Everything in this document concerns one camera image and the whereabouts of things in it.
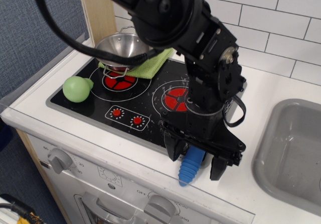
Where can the grey toy sink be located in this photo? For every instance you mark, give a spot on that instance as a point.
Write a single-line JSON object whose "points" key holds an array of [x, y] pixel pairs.
{"points": [[287, 163]]}

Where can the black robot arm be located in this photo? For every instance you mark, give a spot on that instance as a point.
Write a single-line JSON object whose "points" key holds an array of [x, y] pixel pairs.
{"points": [[211, 58]]}

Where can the grey right oven knob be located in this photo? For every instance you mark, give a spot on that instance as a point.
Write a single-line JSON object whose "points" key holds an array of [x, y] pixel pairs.
{"points": [[160, 208]]}

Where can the black toy stovetop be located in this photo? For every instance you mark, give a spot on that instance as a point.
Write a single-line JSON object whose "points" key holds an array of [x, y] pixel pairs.
{"points": [[131, 107]]}

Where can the grey oven knob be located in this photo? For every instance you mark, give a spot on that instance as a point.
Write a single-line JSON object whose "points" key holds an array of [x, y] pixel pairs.
{"points": [[160, 208], [59, 160]]}

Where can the blue handled metal spoon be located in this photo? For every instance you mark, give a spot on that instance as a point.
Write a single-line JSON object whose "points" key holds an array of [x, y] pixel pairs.
{"points": [[190, 165]]}

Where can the silver metal bowl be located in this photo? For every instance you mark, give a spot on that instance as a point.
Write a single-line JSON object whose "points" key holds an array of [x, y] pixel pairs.
{"points": [[124, 45]]}

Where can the silver oven door handle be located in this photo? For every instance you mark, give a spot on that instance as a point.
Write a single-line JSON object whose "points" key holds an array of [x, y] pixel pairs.
{"points": [[109, 210]]}

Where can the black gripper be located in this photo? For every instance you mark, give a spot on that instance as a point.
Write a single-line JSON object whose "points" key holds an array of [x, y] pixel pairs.
{"points": [[205, 130]]}

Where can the yellow object bottom left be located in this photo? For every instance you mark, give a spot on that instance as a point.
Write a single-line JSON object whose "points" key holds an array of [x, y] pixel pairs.
{"points": [[29, 218]]}

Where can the grey left oven knob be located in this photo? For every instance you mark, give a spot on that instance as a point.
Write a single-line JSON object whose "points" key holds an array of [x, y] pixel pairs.
{"points": [[59, 160]]}

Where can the green toy pear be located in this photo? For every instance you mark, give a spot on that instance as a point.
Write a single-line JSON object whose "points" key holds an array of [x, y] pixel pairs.
{"points": [[77, 89]]}

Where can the green folded cloth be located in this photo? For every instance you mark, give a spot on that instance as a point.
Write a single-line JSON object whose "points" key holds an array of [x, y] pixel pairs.
{"points": [[149, 68]]}

